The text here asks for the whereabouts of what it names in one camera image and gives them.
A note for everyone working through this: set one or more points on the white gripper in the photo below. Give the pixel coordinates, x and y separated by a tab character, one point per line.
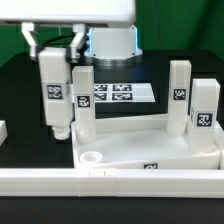
111	13

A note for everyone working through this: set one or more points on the white desk top tray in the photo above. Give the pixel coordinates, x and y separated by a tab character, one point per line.
139	142

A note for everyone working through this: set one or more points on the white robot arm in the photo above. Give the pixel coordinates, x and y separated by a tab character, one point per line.
105	27

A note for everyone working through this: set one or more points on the white block left edge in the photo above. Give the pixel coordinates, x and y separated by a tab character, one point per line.
3	131

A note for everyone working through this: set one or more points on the white marker base plate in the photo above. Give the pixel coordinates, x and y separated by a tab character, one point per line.
124	92

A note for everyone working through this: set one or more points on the white front rail fence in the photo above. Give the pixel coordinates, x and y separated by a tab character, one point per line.
112	182

